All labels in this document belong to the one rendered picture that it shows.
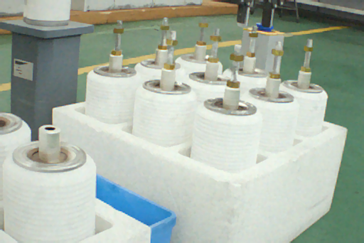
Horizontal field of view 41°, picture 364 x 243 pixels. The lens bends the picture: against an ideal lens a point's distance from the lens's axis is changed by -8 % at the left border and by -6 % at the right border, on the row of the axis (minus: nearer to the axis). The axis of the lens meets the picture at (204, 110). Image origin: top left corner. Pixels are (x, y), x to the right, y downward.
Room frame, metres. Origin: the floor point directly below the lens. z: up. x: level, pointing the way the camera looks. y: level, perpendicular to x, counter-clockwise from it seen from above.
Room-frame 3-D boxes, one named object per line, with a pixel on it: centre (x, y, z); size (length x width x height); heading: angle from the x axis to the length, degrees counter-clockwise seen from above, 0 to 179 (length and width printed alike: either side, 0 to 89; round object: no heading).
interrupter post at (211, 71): (0.87, 0.00, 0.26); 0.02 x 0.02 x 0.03
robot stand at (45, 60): (1.02, 0.35, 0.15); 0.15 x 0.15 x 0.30; 62
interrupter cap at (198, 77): (0.87, 0.00, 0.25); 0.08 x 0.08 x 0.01
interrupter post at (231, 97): (0.71, -0.03, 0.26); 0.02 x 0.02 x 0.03
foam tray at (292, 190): (0.87, -0.01, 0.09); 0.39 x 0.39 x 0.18; 55
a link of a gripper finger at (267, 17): (1.00, -0.10, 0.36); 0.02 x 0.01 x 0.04; 45
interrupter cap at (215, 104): (0.71, -0.03, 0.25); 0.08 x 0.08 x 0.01
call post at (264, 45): (1.16, -0.11, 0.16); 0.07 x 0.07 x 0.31; 55
